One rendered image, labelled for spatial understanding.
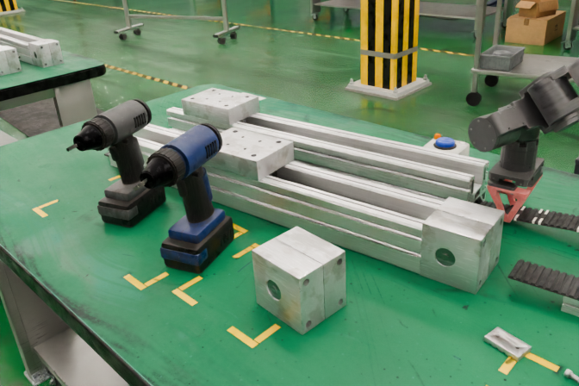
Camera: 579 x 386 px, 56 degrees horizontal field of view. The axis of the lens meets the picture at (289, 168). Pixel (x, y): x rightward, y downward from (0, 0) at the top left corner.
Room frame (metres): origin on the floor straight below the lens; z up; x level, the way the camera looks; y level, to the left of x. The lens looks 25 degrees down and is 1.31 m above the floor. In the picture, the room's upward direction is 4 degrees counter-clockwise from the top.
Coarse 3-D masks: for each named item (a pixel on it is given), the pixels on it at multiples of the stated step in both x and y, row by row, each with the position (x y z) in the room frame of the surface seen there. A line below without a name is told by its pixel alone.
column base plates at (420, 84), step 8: (352, 80) 4.22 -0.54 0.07; (360, 80) 4.31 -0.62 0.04; (416, 80) 4.21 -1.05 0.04; (424, 80) 4.20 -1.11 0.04; (352, 88) 4.19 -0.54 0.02; (360, 88) 4.13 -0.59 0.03; (368, 88) 4.09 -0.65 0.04; (376, 88) 4.07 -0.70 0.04; (400, 88) 4.04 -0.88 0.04; (408, 88) 4.02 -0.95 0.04; (416, 88) 4.09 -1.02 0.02; (384, 96) 3.95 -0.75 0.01; (392, 96) 3.92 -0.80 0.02; (400, 96) 3.91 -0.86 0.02
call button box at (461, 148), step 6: (426, 144) 1.08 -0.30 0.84; (432, 144) 1.08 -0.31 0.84; (456, 144) 1.07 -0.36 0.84; (462, 144) 1.07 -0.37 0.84; (468, 144) 1.07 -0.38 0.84; (444, 150) 1.05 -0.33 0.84; (450, 150) 1.04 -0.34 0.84; (456, 150) 1.04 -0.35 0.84; (462, 150) 1.04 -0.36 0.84; (468, 150) 1.07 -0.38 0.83; (468, 156) 1.07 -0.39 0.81
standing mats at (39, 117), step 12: (24, 108) 4.22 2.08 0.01; (36, 108) 4.20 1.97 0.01; (48, 108) 4.18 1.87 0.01; (96, 108) 4.13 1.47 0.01; (12, 120) 3.94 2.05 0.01; (24, 120) 3.92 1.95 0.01; (36, 120) 3.90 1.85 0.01; (48, 120) 3.88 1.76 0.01; (24, 132) 3.66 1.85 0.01; (36, 132) 3.63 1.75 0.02
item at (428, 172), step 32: (224, 128) 1.23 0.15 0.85; (256, 128) 1.18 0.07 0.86; (288, 128) 1.20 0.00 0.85; (320, 128) 1.15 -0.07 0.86; (320, 160) 1.05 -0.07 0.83; (352, 160) 1.02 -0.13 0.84; (384, 160) 0.96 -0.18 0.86; (416, 160) 0.99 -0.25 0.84; (448, 160) 0.95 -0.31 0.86; (480, 160) 0.93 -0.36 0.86; (416, 192) 0.93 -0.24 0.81; (448, 192) 0.88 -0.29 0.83; (480, 192) 0.91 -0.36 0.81
